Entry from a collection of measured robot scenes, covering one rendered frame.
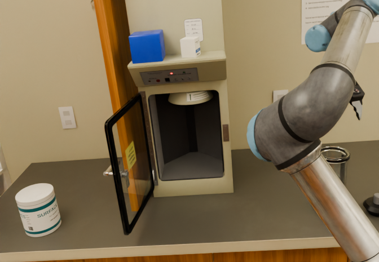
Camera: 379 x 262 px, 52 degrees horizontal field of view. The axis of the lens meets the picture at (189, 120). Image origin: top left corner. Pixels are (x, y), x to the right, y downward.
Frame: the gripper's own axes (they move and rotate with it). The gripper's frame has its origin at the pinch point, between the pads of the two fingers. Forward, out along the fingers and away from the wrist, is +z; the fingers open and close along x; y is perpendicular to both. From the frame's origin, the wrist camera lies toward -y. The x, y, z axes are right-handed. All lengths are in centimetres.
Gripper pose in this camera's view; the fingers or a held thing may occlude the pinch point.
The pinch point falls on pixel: (342, 123)
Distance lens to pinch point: 136.1
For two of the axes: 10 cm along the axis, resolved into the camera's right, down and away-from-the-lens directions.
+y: -1.9, -3.4, 9.2
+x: -9.8, 1.6, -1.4
